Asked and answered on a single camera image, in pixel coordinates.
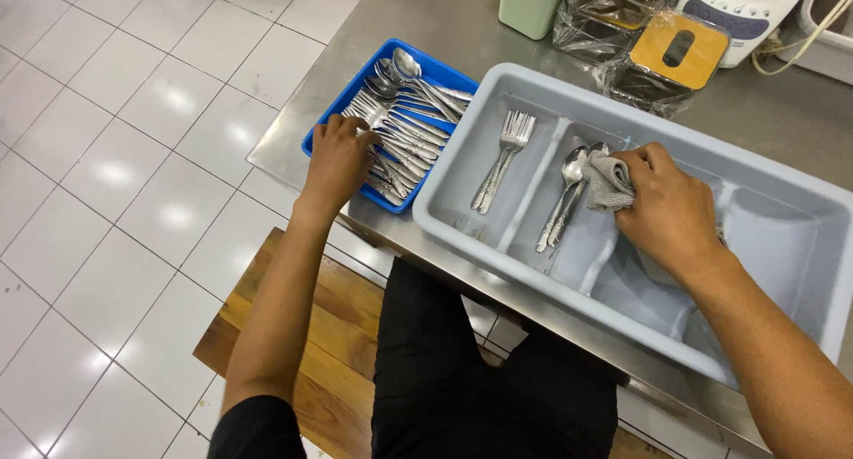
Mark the person's left hand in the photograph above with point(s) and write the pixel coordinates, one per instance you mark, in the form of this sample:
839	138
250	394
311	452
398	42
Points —
333	166

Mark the person's right hand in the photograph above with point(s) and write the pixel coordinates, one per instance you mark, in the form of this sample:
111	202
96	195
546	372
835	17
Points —
670	212

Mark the person's right fingers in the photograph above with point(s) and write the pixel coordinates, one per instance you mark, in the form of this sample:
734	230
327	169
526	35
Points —
643	158

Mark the person's left fingers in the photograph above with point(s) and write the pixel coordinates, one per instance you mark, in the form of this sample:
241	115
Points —
343	124

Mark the grey cleaning cloth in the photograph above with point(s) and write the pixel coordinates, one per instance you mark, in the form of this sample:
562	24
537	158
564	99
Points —
608	184

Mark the blue plastic tray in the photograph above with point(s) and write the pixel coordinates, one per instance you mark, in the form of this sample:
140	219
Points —
346	92

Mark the pile of silver cutlery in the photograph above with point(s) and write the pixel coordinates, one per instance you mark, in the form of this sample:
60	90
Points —
413	129

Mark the silver spoon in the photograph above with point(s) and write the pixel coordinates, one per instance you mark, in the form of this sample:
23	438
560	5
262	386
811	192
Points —
566	216
570	169

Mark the plastic-wrapped box with yellow lid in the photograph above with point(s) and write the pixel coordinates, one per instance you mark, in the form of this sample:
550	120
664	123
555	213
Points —
673	52

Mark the silver fork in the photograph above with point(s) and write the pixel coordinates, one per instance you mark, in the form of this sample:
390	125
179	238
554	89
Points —
498	158
508	166

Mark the plastic-wrapped dark box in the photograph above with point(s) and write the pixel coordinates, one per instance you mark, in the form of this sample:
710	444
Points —
600	19

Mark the grey plastic cutlery organizer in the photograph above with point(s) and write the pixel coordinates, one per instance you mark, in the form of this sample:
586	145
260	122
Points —
766	246

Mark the white blender base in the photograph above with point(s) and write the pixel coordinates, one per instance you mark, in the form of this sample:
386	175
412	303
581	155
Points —
740	9

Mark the green plastic container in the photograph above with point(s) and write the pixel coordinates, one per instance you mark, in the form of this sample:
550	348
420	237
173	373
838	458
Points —
530	6

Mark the wooden bench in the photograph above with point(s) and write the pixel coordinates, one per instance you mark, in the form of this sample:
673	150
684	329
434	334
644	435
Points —
333	339

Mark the white plastic tub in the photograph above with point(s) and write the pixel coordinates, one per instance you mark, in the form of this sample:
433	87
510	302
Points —
830	46

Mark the person's black trousers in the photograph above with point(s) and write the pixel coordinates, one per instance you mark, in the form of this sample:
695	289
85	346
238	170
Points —
480	385

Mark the person's black shirt sleeve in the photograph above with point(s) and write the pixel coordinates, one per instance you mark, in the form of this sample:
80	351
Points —
256	432

